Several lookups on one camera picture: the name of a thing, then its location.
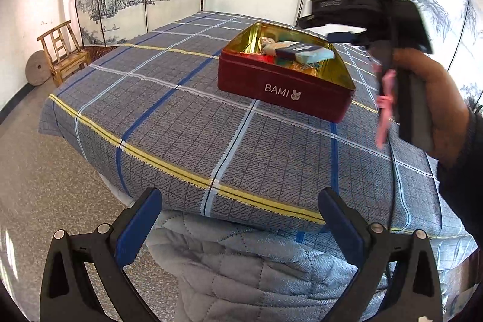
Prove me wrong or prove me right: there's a grey plaid bed sheet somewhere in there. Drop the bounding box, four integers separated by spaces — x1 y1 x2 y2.
38 11 478 243

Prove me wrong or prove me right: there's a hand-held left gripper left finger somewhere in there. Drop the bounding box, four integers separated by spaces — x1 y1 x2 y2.
40 186 164 322

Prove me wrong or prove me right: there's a person's right hand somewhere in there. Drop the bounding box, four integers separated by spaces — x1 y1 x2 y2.
372 46 471 170

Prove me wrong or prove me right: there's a red tin box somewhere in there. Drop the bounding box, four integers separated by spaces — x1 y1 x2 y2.
217 22 356 124

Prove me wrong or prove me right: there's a grey quilted blanket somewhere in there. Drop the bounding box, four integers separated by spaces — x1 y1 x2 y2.
145 209 477 322

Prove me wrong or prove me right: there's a black cable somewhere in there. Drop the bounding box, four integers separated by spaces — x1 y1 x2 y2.
383 141 401 281

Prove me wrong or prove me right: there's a blue white snack packet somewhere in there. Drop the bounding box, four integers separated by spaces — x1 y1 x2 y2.
275 41 336 65

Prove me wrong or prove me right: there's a bamboo chair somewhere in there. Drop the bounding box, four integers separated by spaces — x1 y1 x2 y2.
37 20 92 88

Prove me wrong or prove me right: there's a person's right forearm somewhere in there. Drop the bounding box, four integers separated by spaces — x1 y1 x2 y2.
438 105 483 238

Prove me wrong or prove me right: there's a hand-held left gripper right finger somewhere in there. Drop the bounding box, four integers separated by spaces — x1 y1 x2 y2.
318 187 443 322

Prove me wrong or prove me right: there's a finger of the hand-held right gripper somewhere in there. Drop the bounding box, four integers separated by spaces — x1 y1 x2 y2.
297 14 370 46
310 0 382 12

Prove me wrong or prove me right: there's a round millstone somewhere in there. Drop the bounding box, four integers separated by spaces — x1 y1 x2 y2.
25 50 50 86

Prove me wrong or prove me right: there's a small patterned snack packet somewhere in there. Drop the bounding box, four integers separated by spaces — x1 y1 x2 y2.
260 36 278 54

